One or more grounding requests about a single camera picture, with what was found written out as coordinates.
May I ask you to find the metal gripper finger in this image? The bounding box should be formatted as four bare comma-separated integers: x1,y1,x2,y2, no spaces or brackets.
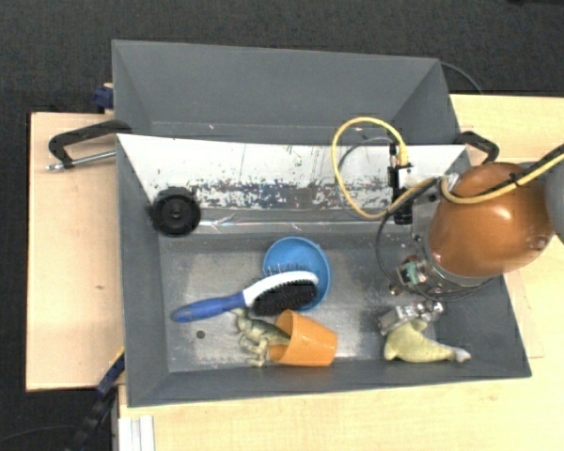
416,300,446,324
377,303,423,336

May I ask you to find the pale yellow toy seal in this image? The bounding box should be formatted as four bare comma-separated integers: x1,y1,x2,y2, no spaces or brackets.
382,318,473,365

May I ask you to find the orange plastic cup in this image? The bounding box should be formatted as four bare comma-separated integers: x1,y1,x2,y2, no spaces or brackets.
268,308,339,368

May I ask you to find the blue and white hairbrush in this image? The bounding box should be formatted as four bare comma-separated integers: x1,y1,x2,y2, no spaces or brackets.
169,270,321,324

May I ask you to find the blue plastic bowl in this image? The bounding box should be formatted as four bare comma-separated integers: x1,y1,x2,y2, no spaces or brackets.
261,236,333,313

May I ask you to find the green toy dinosaur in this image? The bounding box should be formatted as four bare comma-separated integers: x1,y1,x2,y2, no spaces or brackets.
233,306,293,368

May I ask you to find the grey metal bin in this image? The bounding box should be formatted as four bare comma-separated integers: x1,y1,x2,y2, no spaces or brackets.
111,39,533,409

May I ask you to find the black round ribbed cap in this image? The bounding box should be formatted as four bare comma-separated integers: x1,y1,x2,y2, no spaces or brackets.
149,186,203,239

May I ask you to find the pale wood flat board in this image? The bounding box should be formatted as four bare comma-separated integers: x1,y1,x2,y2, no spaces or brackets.
24,110,126,393

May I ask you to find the black cylinder on white bracket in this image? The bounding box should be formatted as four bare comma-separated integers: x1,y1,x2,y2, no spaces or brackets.
385,142,418,226

